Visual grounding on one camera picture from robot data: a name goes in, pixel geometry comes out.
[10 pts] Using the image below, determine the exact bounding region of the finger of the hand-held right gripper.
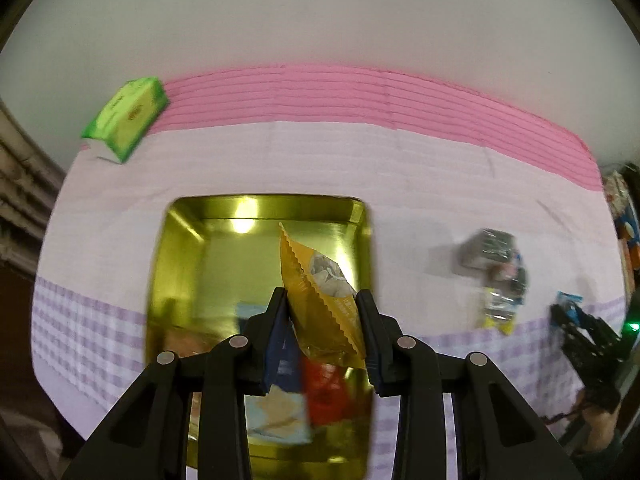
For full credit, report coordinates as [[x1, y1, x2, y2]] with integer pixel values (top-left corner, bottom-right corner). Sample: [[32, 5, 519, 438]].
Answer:
[[575, 309, 623, 348], [550, 304, 597, 362]]

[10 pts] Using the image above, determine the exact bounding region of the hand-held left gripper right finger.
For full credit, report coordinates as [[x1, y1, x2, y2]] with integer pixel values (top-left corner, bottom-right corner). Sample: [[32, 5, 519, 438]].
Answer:
[[355, 289, 583, 480]]

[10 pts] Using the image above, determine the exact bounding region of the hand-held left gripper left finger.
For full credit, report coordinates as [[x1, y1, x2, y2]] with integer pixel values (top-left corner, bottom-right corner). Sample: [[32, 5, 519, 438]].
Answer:
[[75, 287, 303, 480]]

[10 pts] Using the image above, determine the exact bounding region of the small blue candy packet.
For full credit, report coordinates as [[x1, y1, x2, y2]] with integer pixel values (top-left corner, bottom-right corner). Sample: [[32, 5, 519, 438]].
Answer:
[[557, 291, 586, 321]]

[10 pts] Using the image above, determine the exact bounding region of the red snack packet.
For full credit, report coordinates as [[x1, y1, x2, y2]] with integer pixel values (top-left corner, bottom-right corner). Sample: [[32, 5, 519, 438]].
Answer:
[[302, 360, 371, 426]]

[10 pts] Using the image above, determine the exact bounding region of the orange snack packet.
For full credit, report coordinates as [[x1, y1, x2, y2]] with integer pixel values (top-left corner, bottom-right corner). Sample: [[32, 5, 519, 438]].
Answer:
[[278, 222, 371, 370]]

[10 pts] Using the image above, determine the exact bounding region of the navy blue cracker packet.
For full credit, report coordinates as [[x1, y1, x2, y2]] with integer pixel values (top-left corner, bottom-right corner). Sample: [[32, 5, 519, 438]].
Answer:
[[245, 330, 311, 446]]

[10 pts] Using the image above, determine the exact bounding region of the dark candy with blue wrapper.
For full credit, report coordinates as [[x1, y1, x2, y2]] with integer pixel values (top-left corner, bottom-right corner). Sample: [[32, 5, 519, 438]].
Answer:
[[505, 265, 531, 306]]

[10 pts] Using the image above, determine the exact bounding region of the red white patterned candy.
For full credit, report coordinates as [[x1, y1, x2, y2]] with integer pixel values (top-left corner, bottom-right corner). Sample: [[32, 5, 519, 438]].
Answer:
[[487, 260, 518, 283]]

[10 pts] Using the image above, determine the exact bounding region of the gold metal tin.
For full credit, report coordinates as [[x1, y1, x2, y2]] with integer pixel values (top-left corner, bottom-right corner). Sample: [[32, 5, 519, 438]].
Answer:
[[145, 195, 376, 478]]

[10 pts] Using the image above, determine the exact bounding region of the grey green square snack packet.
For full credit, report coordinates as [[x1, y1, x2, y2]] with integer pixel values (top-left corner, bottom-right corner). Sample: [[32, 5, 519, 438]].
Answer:
[[457, 228, 518, 276]]

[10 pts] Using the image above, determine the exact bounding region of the person's right forearm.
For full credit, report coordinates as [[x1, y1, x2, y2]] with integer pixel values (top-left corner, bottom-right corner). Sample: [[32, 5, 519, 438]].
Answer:
[[560, 430, 631, 480]]

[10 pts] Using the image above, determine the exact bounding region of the person's right hand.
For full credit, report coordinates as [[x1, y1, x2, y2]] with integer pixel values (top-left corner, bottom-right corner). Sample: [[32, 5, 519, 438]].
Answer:
[[577, 406, 622, 454]]

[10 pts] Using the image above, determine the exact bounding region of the pile of colourful boxes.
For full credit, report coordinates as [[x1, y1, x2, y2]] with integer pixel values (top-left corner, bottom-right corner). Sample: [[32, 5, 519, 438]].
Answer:
[[602, 162, 640, 291]]

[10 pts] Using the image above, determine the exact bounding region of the green tissue box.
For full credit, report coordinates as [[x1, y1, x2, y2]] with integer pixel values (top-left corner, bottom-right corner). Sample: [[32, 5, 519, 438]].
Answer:
[[81, 76, 170, 164]]

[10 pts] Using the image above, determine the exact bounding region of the patterned beige curtain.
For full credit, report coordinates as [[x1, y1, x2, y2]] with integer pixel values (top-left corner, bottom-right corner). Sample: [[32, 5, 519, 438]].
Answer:
[[0, 105, 66, 271]]

